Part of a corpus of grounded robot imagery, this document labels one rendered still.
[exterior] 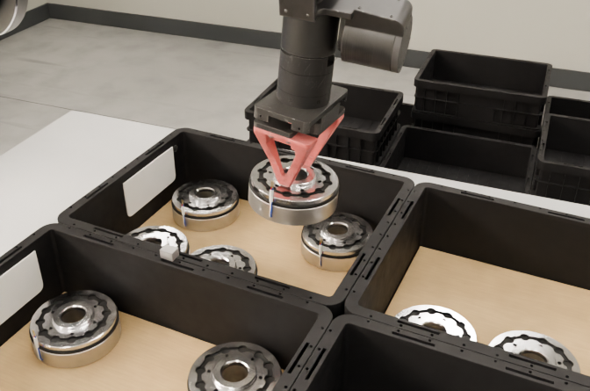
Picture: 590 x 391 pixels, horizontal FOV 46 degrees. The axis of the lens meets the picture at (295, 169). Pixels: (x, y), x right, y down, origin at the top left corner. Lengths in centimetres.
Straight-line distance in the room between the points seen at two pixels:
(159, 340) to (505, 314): 44
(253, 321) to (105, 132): 95
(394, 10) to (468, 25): 315
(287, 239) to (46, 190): 61
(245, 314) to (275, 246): 23
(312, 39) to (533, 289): 48
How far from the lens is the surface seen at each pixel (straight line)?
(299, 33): 68
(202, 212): 103
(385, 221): 89
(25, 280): 92
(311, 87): 71
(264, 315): 79
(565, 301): 98
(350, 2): 67
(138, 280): 87
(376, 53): 67
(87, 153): 159
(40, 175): 153
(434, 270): 99
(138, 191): 105
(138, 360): 86
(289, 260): 98
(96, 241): 88
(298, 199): 75
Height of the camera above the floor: 143
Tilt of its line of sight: 30 degrees down
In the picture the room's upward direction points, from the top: straight up
